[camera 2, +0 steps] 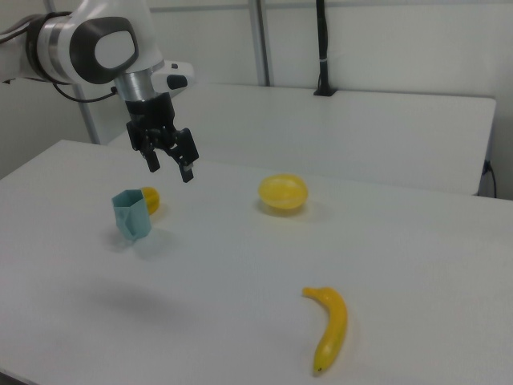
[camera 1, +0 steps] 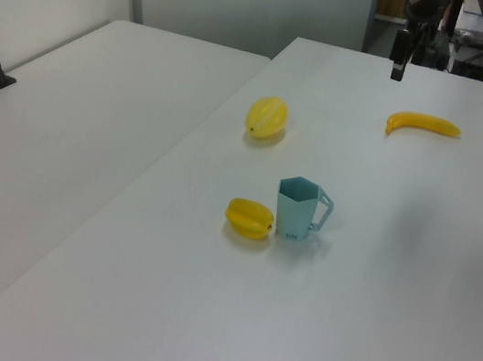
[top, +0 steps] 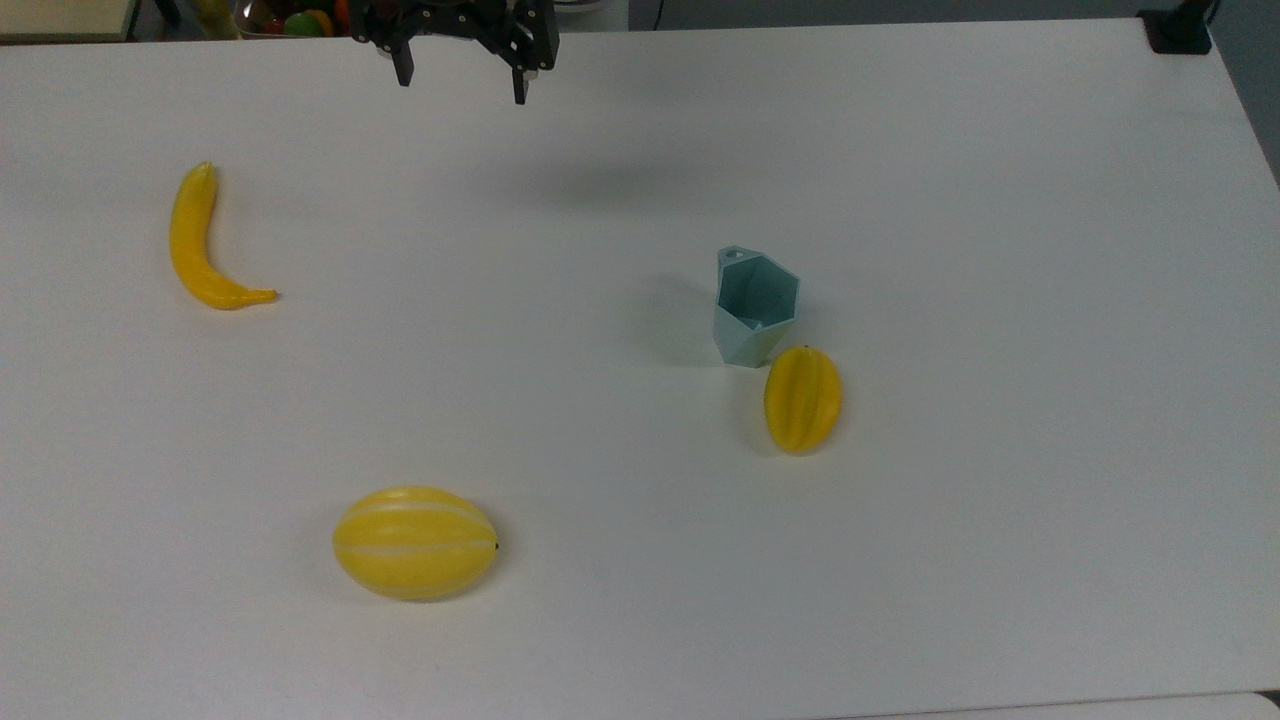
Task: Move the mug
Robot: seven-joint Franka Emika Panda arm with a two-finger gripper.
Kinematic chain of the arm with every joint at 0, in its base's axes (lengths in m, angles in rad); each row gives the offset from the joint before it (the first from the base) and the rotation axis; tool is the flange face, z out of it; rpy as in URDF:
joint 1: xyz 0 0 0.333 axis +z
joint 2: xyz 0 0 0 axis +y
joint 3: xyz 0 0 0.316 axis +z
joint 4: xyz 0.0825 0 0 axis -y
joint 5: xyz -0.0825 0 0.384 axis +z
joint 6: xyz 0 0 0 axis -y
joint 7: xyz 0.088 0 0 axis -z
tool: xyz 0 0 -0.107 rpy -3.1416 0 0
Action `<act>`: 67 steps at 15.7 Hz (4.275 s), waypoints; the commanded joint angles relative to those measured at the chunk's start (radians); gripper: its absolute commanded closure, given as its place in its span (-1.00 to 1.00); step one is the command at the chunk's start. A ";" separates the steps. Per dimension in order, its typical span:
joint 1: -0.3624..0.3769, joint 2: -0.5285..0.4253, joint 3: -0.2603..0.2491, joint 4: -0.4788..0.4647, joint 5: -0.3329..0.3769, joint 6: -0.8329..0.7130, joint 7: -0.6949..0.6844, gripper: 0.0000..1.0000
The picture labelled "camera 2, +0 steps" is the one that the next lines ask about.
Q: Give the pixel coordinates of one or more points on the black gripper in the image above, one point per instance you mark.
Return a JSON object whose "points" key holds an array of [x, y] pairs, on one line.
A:
{"points": [[150, 110]]}

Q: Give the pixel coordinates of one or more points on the teal faceted mug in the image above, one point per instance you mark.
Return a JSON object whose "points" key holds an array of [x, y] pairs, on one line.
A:
{"points": [[132, 216]]}

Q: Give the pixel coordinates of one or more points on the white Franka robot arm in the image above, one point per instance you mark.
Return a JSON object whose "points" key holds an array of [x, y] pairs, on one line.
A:
{"points": [[108, 48]]}

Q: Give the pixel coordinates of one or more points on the yellow toy starfruit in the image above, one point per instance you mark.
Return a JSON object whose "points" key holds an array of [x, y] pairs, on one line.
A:
{"points": [[152, 199]]}

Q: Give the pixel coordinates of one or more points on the yellow toy melon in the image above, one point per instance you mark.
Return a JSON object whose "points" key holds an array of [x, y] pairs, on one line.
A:
{"points": [[283, 191]]}

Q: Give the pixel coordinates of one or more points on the white side table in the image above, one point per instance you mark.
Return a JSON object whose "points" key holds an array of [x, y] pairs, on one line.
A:
{"points": [[340, 132]]}

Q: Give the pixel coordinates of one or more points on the black pole with base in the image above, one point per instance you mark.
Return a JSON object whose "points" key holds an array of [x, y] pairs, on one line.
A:
{"points": [[323, 48]]}

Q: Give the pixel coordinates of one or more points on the yellow toy banana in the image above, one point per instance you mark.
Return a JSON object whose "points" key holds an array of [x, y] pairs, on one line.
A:
{"points": [[332, 329]]}

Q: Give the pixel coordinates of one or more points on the grey metal partition post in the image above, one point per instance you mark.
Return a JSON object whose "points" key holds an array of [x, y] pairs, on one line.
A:
{"points": [[89, 120], [262, 40]]}

